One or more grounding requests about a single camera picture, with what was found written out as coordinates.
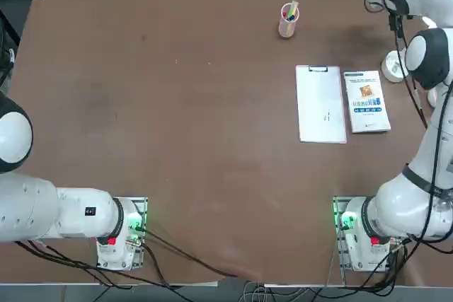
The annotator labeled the white clipboard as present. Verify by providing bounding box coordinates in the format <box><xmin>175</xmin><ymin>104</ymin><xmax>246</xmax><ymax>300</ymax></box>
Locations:
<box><xmin>295</xmin><ymin>64</ymin><xmax>348</xmax><ymax>144</ymax></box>

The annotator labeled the pink translucent pen cup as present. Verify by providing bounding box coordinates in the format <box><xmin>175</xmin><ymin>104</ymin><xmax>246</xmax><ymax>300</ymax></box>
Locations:
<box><xmin>278</xmin><ymin>2</ymin><xmax>302</xmax><ymax>39</ymax></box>

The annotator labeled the white and blue book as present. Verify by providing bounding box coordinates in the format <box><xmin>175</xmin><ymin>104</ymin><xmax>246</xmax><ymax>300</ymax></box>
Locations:
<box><xmin>343</xmin><ymin>70</ymin><xmax>392</xmax><ymax>134</ymax></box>

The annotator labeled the black base cable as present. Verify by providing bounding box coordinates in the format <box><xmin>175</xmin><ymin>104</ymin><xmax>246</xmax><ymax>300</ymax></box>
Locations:
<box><xmin>139</xmin><ymin>227</ymin><xmax>256</xmax><ymax>280</ymax></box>

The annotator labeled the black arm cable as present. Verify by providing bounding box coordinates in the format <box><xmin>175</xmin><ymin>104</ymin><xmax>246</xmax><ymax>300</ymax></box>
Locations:
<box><xmin>387</xmin><ymin>11</ymin><xmax>453</xmax><ymax>246</ymax></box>

